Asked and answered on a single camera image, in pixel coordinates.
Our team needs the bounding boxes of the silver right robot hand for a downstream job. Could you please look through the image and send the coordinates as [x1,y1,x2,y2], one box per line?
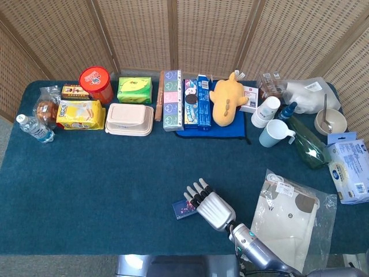
[183,178,236,233]

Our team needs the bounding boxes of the blue glasses case grey inside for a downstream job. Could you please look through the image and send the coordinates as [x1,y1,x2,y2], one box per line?
[172,199,199,220]

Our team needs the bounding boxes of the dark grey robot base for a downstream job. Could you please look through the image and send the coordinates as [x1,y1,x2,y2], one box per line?
[114,254,242,277]

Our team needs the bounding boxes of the bagged cream shirt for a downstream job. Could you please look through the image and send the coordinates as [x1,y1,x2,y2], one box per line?
[248,169,338,275]

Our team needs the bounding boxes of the blue cloth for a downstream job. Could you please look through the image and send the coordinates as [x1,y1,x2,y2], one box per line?
[175,79,252,145]

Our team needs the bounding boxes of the light blue mug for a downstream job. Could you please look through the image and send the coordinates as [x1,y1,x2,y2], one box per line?
[258,119,297,148]

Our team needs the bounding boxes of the blue open carton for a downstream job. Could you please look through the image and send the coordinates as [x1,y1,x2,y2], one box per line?
[197,74,213,128]

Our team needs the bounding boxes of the blue yellow cookie box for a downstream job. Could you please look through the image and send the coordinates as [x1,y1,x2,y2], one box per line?
[183,78,199,129]

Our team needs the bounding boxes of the white paper cup stack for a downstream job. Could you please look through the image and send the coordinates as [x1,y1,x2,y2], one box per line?
[251,95,281,129]

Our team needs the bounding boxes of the yellow plush toy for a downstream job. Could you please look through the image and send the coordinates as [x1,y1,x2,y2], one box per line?
[209,72,250,127]

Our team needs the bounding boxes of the green glass bottle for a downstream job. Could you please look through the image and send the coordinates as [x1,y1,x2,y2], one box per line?
[285,115,332,170]

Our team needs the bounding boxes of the teal table cover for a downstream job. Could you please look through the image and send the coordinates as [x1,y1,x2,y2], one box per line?
[0,79,369,256]

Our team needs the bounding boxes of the small white red box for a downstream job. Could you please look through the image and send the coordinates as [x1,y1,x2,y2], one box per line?
[239,85,259,113]

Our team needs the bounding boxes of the pastel multicolour tissue pack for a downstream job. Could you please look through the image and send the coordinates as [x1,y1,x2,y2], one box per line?
[163,69,185,133]

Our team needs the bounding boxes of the small dark blue bottle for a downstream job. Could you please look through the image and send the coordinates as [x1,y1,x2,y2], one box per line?
[277,101,298,121]

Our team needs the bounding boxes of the wooden rolling pin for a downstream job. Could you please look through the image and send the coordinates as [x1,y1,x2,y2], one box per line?
[154,70,165,122]

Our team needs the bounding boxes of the beige lidded lunch box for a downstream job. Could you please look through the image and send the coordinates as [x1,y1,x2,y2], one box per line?
[104,103,155,137]

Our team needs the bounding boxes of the clear plastic box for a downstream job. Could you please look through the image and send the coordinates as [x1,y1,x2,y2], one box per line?
[256,71,286,102]

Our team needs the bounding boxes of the blue white wipes pack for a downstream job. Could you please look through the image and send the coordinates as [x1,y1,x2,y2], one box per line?
[326,132,369,205]

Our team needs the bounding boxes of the green tissue box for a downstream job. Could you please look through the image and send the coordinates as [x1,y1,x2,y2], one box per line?
[116,76,153,104]

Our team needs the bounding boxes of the white plastic bag with label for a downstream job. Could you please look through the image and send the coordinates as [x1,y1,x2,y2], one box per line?
[281,77,342,115]

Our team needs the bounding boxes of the metal spoon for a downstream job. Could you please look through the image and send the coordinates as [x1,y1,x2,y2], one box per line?
[322,93,334,134]

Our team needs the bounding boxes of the beige bowl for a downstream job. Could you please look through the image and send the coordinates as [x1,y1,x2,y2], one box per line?
[314,108,348,136]

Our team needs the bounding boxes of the yellow biscuit package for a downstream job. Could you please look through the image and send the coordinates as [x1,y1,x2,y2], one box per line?
[56,99,106,130]

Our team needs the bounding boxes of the wicker folding screen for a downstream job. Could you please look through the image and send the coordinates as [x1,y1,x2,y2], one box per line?
[0,0,369,145]

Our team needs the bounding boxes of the orange tub with red lid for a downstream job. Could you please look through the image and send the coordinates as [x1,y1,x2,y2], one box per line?
[78,66,115,104]

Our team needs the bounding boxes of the small brown yellow box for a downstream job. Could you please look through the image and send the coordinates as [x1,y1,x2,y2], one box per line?
[61,84,92,101]

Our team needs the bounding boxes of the bagged brown bread bun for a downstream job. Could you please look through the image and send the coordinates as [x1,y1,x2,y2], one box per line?
[33,85,62,130]

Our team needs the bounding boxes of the clear plastic water bottle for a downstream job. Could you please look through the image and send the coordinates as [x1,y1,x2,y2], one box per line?
[16,114,55,144]

